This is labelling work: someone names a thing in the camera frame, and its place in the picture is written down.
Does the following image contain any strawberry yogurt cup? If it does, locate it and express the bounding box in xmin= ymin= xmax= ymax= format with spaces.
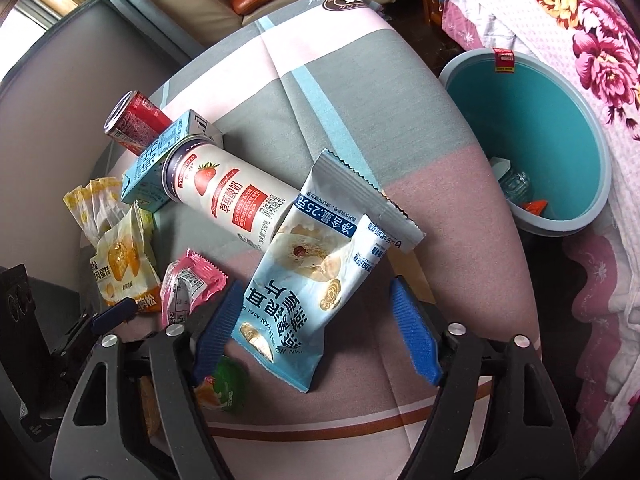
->
xmin=160 ymin=136 xmax=298 ymax=252

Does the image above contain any teal plastic trash bin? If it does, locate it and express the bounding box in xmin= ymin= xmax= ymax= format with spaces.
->
xmin=439 ymin=49 xmax=612 ymax=237

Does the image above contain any clear plastic bottle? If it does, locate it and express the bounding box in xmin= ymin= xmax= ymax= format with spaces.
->
xmin=498 ymin=169 xmax=533 ymax=206

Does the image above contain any white plastic strip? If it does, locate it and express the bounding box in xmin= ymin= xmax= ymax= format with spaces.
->
xmin=489 ymin=156 xmax=512 ymax=181

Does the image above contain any orange jelly cup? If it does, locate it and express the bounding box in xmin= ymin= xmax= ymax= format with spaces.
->
xmin=140 ymin=376 xmax=162 ymax=437

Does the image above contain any yellow chiffon cake bag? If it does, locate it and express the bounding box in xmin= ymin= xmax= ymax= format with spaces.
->
xmin=90 ymin=203 xmax=162 ymax=313

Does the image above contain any red soda can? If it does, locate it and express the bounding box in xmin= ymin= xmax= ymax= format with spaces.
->
xmin=103 ymin=90 xmax=172 ymax=156

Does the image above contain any yellow white wrapper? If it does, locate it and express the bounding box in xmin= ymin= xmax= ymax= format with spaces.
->
xmin=63 ymin=177 xmax=129 ymax=246

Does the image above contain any blue white oat snack bag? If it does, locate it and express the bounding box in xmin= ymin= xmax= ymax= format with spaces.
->
xmin=232 ymin=150 xmax=424 ymax=392

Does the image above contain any orange Ovaltine snack wrapper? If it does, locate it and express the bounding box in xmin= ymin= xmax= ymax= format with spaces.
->
xmin=520 ymin=200 xmax=548 ymax=216

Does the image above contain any red bin label sticker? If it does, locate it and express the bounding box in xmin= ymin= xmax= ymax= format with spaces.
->
xmin=492 ymin=48 xmax=515 ymax=74

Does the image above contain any light blue milk carton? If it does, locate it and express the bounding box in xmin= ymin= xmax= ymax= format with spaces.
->
xmin=120 ymin=110 xmax=224 ymax=212

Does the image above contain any pink floral bed quilt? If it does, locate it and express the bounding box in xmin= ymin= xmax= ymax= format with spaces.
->
xmin=427 ymin=0 xmax=639 ymax=469

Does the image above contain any pink candy wrapper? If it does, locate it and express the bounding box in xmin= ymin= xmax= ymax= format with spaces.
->
xmin=160 ymin=248 xmax=228 ymax=328

